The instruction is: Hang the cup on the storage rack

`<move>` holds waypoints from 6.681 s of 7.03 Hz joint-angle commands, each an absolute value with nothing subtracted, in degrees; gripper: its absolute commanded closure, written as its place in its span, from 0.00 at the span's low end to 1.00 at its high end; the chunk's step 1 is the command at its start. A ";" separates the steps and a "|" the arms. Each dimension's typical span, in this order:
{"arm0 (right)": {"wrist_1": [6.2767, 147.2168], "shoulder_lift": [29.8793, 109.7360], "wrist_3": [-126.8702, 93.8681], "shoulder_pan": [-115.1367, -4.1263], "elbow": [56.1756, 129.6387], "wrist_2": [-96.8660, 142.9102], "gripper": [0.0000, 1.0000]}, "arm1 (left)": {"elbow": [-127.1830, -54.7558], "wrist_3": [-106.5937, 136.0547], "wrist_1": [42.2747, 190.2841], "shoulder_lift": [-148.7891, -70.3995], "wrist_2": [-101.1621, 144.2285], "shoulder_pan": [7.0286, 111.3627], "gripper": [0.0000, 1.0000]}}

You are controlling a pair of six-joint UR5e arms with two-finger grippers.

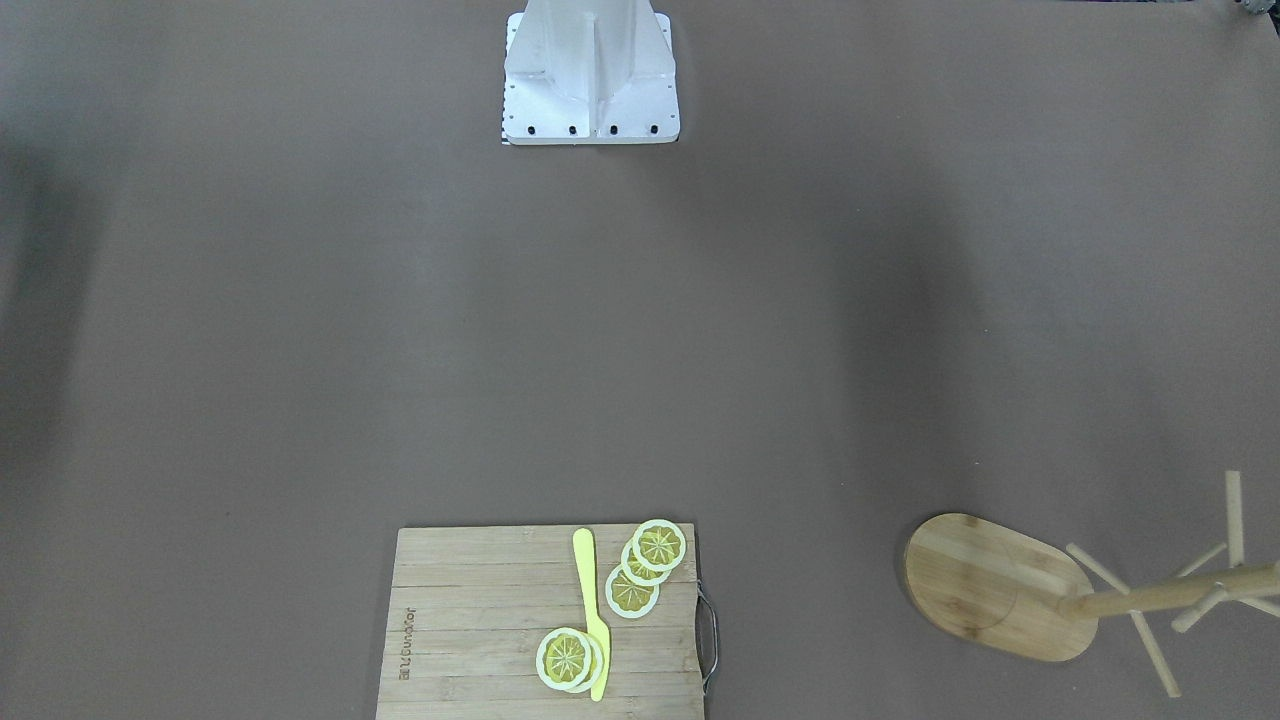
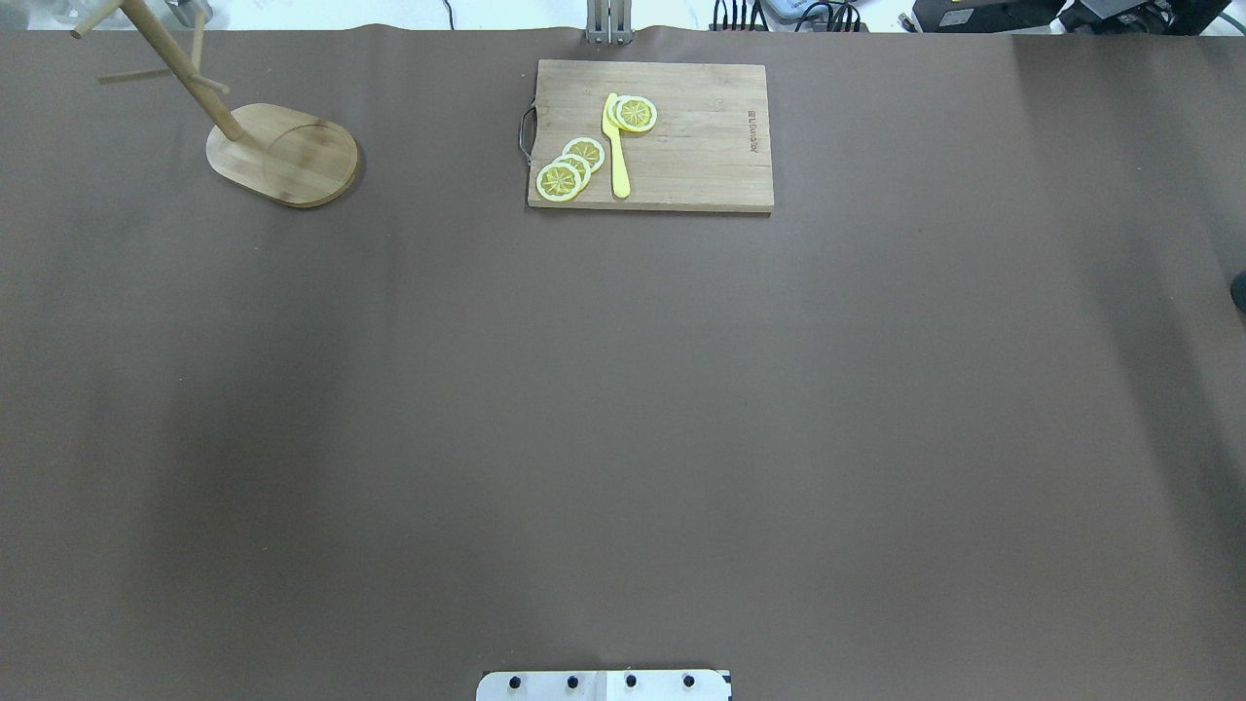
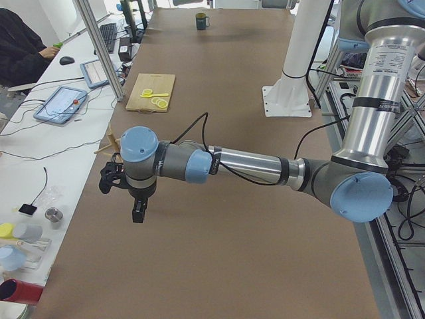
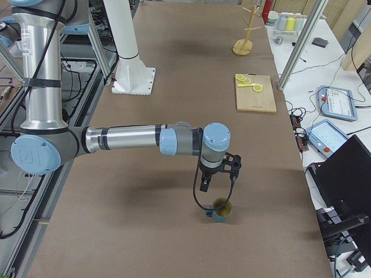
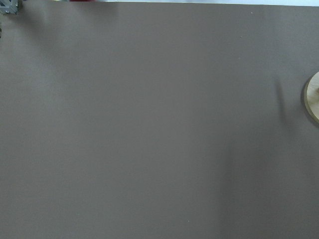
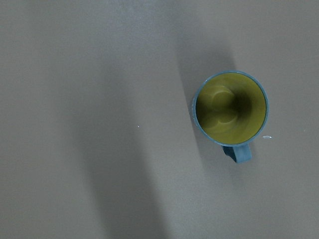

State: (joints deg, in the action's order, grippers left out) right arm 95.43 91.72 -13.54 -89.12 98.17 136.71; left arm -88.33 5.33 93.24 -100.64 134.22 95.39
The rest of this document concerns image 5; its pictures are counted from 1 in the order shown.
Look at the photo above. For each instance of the wooden cup storage rack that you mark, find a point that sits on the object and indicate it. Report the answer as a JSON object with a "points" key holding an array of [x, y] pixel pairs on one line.
{"points": [[311, 97]]}

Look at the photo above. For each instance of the grey aluminium frame corner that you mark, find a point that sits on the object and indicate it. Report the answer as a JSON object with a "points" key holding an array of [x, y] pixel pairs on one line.
{"points": [[9, 6]]}

